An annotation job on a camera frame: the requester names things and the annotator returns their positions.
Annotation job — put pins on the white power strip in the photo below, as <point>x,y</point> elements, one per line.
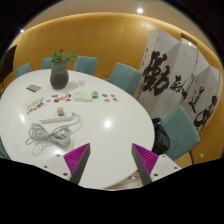
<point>50,117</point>

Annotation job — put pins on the black bag on chair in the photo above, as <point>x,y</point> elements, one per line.
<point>161,140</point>

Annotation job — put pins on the colourful stickers cluster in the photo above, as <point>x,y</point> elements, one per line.
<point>110,97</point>
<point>57,98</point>

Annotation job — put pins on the teal chair near right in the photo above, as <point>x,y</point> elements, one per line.
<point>181,132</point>

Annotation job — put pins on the green potted plant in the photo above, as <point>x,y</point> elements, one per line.
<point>61,56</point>

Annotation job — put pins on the teal chair far left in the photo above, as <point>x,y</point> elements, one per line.
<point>26,68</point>

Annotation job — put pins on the colourful sticker sheet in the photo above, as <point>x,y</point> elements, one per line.
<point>35,105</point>

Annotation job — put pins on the teal chair centre right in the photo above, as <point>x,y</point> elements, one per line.
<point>125,77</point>

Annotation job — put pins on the colourful stickers cluster right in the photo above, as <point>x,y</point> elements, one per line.
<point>110,97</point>

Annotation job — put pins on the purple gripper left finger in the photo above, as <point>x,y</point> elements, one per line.
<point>76,161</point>

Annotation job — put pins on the dark grey plant pot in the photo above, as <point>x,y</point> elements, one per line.
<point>59,75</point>

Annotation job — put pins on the green small object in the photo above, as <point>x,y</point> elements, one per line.
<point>94,94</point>

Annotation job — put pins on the white remote box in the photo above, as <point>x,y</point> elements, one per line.
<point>84,96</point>

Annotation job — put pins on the small brown charger plug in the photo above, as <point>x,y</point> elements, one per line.
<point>60,111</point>

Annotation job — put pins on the grey booklet on table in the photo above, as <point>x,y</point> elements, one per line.
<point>33,88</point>

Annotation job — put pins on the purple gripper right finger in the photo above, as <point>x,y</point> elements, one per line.
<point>145,161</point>

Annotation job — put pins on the calligraphy folding screen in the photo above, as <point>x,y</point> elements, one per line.
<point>175,73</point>

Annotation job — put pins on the colourful stickers cluster centre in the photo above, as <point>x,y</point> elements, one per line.
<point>57,98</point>

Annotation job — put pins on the teal chair behind plant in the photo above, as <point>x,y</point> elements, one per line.
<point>86,64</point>

